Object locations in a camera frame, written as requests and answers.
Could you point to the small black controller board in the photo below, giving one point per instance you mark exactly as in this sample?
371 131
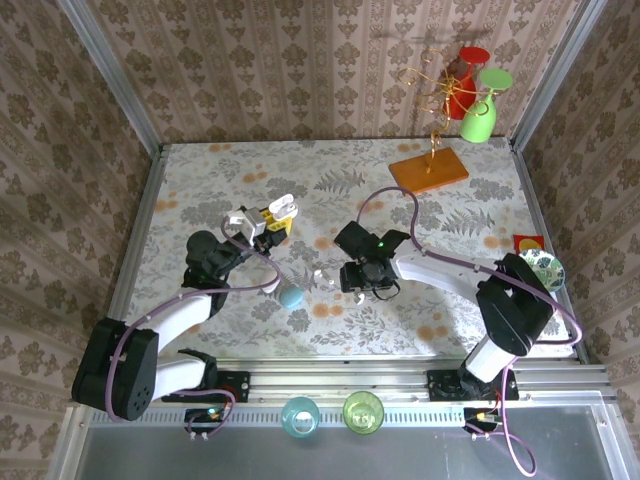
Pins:
207 415
482 416

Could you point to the grey metal shelf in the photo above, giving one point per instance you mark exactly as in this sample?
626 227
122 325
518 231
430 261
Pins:
350 455

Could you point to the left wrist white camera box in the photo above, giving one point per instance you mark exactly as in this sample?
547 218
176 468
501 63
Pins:
250 220

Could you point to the white stemmed earbud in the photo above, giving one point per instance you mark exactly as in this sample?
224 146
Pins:
359 298

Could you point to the red packet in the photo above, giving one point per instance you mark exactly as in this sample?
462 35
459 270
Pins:
525 240

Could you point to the leaf pattern bowl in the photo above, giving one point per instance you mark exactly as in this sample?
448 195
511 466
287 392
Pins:
542 270

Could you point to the aluminium side rail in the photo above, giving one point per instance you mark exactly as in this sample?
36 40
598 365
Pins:
144 210
533 200

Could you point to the green translucent cup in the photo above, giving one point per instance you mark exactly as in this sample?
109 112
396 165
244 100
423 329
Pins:
363 412

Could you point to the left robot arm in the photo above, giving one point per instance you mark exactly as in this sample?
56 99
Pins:
95 380

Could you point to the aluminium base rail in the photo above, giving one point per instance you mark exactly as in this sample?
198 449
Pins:
340 382

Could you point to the red plastic wine glass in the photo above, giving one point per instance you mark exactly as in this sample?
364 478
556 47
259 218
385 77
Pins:
474 54

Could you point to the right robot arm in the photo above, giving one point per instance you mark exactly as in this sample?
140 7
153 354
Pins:
515 310

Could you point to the floral patterned table cover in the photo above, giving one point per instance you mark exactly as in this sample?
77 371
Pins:
225 165

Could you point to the aluminium frame post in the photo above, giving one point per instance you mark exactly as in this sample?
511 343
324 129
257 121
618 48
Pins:
554 75
114 75

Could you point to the blue earbud case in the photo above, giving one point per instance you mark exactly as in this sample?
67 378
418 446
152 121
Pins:
290 296

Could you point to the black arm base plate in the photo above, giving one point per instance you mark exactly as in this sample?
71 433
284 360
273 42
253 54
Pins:
442 387
235 387

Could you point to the blue translucent cup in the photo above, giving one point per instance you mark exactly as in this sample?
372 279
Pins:
300 417

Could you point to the orange wooden stand base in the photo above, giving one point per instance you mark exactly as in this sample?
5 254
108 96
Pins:
440 172

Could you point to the green plastic wine glass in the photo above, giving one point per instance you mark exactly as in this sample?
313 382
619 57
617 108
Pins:
477 125

